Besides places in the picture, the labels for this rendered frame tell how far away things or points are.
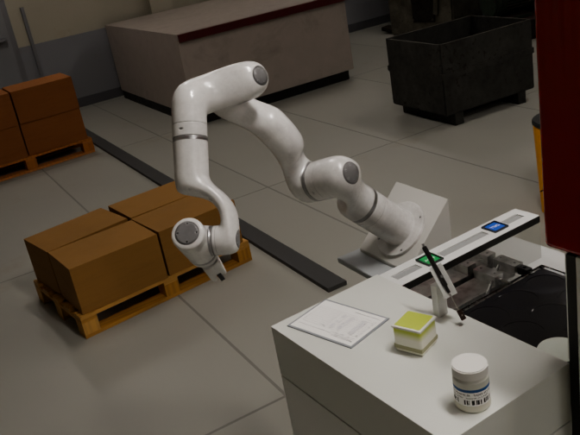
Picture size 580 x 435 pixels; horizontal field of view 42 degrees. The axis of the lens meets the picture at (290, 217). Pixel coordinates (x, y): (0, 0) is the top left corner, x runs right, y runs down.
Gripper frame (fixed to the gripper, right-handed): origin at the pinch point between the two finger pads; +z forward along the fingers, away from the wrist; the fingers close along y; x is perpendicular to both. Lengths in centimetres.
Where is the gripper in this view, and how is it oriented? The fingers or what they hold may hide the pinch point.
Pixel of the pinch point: (217, 268)
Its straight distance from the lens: 213.9
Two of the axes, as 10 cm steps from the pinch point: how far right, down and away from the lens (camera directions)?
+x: 8.5, -5.3, 0.6
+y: 5.1, 7.8, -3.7
